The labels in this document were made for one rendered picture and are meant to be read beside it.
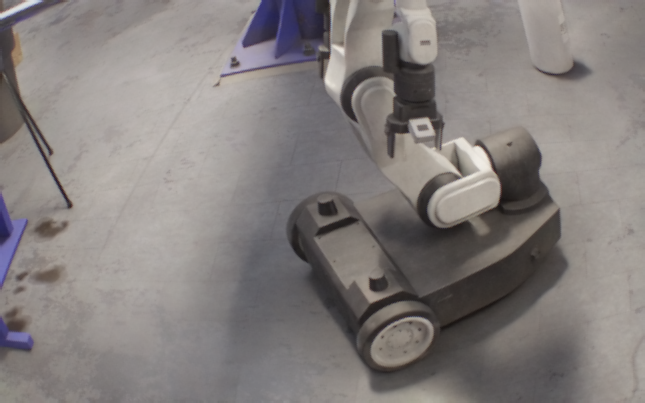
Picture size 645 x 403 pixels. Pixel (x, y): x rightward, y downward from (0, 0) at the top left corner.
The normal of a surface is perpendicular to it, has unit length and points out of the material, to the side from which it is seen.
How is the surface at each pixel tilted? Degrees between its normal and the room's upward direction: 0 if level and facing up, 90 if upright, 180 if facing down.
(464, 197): 90
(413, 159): 90
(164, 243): 0
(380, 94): 90
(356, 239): 0
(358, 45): 90
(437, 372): 0
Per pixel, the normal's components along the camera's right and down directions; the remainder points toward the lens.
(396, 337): 0.33, 0.47
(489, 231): -0.19, -0.82
